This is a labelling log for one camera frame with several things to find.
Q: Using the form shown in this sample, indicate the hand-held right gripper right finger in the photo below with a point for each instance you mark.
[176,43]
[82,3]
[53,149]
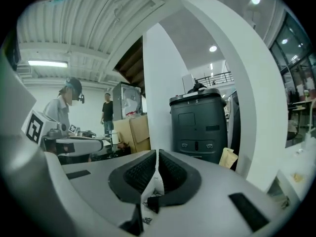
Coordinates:
[212,194]

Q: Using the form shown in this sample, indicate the brown staircase underside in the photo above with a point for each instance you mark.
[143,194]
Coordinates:
[132,63]

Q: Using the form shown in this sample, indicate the long ceiling tube light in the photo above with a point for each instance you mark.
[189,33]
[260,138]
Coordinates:
[47,63]

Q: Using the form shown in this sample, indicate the beige paper bag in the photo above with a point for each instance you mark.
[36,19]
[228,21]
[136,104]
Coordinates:
[228,158]

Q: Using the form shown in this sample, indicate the black wheeled machine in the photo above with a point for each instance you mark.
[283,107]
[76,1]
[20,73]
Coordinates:
[197,130]

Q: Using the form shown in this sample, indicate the black balcony railing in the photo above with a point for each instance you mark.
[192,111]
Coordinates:
[217,79]

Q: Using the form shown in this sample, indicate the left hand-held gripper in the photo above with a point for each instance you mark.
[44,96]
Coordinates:
[33,127]

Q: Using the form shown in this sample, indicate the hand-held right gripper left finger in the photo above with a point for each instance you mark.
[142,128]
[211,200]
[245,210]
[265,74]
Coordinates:
[98,181]

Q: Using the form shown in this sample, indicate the dark framed glass window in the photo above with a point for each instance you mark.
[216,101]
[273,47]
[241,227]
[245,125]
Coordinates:
[293,53]

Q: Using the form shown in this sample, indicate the round wooden table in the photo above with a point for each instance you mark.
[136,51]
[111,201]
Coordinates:
[301,107]

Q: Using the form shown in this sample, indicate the brown cardboard box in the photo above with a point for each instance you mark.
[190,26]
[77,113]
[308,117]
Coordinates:
[135,132]

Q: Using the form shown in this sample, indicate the grey metal cabinet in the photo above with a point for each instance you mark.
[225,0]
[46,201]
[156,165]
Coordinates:
[126,100]

